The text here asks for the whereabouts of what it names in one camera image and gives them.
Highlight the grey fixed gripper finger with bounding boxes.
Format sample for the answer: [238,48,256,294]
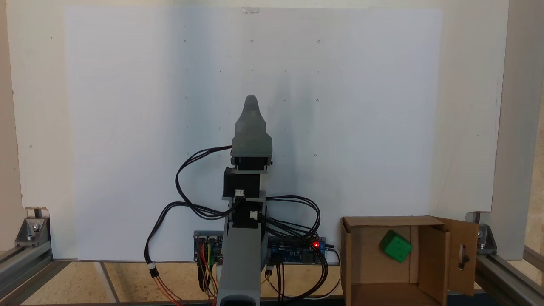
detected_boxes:
[236,95,267,134]

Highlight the green die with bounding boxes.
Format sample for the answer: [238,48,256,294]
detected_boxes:
[379,230,412,263]

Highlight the blue circuit board red LED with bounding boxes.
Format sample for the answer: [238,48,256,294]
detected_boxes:
[267,237,327,265]

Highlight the large white paper sheet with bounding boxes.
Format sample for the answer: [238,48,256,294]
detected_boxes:
[64,6,443,262]

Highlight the brown cardboard box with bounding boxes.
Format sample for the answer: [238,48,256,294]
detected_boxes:
[340,215,479,306]

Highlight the black gripper servo cable loop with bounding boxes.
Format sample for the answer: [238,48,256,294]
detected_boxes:
[176,146,233,221]

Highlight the black servo cable bundle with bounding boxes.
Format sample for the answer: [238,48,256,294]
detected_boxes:
[257,195,329,300]

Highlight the circuit board with jumper wires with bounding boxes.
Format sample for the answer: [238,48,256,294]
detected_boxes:
[194,231,225,262]

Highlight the coloured jumper wires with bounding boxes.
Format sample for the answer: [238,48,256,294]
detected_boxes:
[196,242,220,305]

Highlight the black cable with white connector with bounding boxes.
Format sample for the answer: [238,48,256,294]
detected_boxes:
[144,202,232,279]

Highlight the orange and red wire pair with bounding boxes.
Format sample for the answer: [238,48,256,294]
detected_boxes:
[153,274,184,306]

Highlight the aluminium corner bracket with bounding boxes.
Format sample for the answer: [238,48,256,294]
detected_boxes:
[465,212,498,255]
[15,207,51,247]

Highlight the aluminium frame rail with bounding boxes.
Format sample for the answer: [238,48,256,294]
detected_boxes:
[475,244,544,306]
[0,244,72,306]

